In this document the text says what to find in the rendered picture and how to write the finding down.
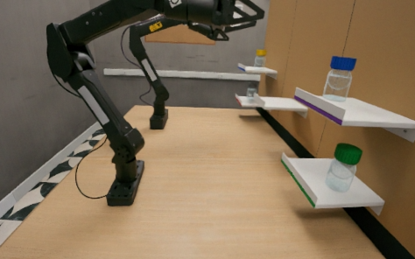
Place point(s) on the white bottle with green cap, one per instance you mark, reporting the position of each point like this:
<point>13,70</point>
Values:
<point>343,167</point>

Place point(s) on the tan wooden wall panel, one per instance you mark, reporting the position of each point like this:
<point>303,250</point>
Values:
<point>301,38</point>

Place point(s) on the clear glass bottle with blue cap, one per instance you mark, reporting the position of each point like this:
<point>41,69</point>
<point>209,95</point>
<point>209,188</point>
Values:
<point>339,79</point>

